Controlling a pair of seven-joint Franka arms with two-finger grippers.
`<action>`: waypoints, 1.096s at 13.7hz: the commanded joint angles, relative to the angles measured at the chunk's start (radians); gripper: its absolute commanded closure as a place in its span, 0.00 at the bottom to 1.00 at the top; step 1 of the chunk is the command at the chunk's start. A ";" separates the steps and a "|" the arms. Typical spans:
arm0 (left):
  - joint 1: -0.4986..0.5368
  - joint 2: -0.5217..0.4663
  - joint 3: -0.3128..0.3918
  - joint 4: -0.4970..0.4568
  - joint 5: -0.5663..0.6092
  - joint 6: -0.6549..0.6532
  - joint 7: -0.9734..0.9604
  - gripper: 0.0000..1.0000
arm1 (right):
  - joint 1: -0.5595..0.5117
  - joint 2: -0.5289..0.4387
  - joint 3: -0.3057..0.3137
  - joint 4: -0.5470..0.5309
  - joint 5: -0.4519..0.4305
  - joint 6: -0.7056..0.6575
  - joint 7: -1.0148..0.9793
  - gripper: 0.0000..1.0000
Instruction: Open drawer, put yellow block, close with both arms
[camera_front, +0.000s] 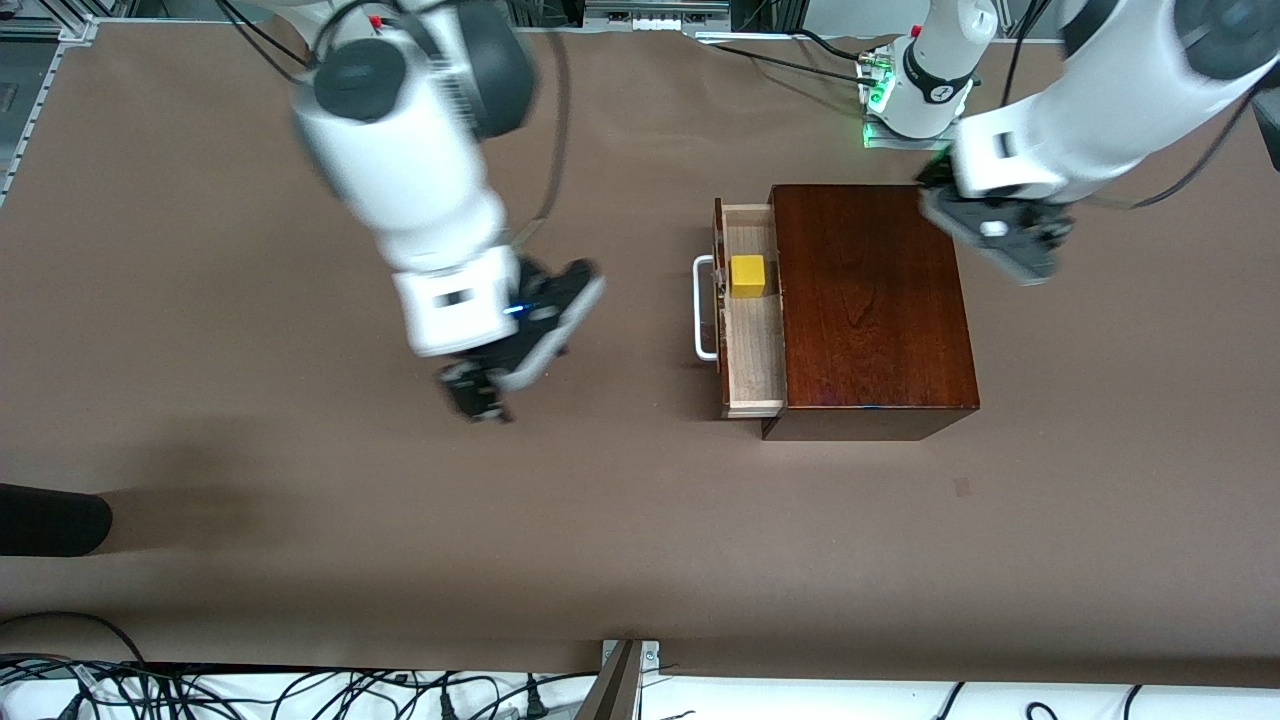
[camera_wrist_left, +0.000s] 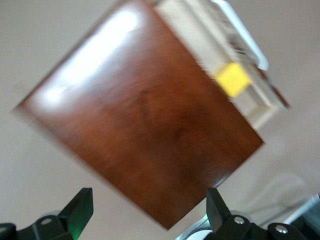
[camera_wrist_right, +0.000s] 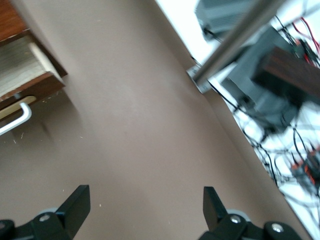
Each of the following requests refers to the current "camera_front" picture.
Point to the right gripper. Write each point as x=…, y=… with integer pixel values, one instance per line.
x=497, y=362

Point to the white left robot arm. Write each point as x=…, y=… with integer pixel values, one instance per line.
x=1120, y=80

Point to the aluminium equipment rack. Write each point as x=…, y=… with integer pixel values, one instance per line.
x=760, y=12

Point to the aluminium table frame rail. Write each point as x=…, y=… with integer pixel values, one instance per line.
x=40, y=100

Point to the black padded cylinder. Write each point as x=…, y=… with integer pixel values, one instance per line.
x=50, y=520

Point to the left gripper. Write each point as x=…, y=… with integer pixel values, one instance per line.
x=936, y=172

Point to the grey power strip box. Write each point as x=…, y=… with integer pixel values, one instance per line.
x=650, y=14

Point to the white bench surface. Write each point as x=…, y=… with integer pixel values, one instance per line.
x=800, y=700

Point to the metal bracket with dark post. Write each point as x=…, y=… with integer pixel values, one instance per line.
x=625, y=670

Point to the dark brown wooden cabinet box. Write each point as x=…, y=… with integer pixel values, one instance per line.
x=870, y=320

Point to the brown paper table cover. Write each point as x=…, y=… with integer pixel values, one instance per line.
x=600, y=550

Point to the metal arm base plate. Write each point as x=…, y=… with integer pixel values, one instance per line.
x=880, y=140

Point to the yellow wooden block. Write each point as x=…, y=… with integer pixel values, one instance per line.
x=747, y=275

